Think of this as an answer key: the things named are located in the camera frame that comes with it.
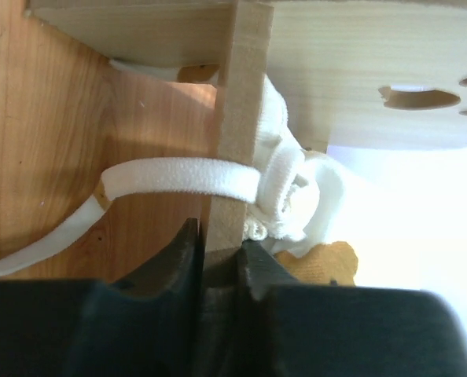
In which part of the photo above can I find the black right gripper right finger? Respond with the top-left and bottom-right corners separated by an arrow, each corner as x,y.
235,241 -> 467,376

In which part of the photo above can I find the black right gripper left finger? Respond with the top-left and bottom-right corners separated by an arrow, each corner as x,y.
0,218 -> 202,376

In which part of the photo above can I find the large bear print cushion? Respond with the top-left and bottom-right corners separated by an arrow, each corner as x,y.
0,79 -> 467,290

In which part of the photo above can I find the wooden pet bed frame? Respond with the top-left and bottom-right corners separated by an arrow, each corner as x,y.
23,0 -> 467,256

